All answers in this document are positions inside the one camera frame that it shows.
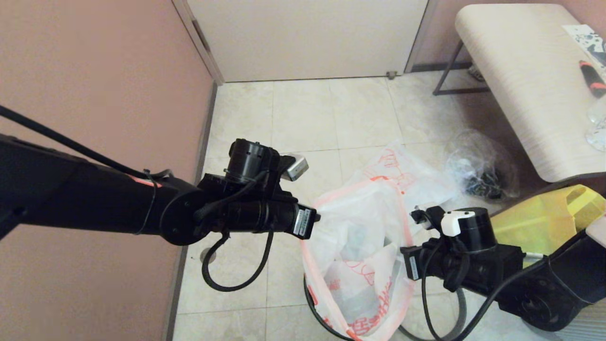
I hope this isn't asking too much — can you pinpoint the black trash bin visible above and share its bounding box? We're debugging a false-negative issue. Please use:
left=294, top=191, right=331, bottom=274
left=303, top=279, right=353, bottom=341

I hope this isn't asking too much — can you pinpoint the printed white paper sheet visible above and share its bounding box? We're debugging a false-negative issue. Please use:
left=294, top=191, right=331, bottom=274
left=562, top=25, right=606, bottom=57

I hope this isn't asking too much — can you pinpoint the white bag with orange print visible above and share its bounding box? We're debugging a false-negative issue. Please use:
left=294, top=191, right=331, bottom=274
left=350, top=140, right=462, bottom=223

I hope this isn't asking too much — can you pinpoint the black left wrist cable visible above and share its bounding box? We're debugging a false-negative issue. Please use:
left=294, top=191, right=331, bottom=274
left=0, top=105, right=275, bottom=292

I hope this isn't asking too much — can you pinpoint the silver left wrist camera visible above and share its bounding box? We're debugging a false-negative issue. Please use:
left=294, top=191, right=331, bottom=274
left=282, top=154, right=310, bottom=182

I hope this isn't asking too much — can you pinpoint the clear bag with black items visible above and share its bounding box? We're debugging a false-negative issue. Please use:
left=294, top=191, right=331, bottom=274
left=445, top=129, right=520, bottom=202

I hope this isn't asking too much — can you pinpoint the grey ribbed bin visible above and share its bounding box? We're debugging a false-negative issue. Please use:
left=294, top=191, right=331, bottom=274
left=563, top=303, right=606, bottom=341

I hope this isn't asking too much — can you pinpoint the grey baseboard strip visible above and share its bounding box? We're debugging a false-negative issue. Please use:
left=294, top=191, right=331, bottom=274
left=163, top=81, right=219, bottom=341

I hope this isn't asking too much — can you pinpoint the clear crumpled plastic bottle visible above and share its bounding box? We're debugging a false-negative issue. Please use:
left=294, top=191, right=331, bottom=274
left=585, top=97, right=606, bottom=152

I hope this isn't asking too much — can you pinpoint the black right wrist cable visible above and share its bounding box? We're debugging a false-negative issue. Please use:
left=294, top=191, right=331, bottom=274
left=420, top=237, right=545, bottom=341

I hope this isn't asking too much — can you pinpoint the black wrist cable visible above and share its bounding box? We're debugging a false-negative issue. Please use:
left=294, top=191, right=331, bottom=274
left=0, top=105, right=275, bottom=292
left=420, top=237, right=545, bottom=341

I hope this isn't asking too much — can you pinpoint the black orange tool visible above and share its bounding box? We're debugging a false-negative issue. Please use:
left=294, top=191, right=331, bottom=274
left=579, top=60, right=606, bottom=99

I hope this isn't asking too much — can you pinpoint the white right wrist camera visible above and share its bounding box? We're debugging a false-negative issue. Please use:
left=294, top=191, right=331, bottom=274
left=410, top=204, right=476, bottom=237

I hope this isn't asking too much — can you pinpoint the yellow fabric tote bag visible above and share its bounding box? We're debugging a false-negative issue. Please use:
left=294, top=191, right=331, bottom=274
left=490, top=185, right=606, bottom=256

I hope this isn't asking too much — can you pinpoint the white red-print plastic bag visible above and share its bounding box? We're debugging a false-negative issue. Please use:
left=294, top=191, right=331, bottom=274
left=301, top=176, right=418, bottom=341

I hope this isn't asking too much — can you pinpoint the white wood-grain table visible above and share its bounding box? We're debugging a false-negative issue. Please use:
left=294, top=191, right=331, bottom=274
left=433, top=4, right=606, bottom=183

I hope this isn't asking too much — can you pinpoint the white door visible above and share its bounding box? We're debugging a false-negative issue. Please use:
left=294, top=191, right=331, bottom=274
left=187, top=0, right=430, bottom=83

